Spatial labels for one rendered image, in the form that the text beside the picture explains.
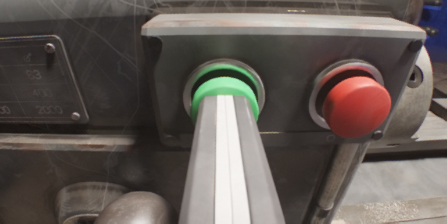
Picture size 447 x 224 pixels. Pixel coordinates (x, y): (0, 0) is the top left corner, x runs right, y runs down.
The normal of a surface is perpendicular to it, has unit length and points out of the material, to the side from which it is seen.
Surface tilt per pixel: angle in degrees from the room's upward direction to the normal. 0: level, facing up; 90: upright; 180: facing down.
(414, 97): 71
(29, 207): 90
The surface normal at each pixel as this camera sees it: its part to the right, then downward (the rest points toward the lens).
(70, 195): -0.35, -0.33
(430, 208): 0.00, -0.86
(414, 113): 0.02, 0.38
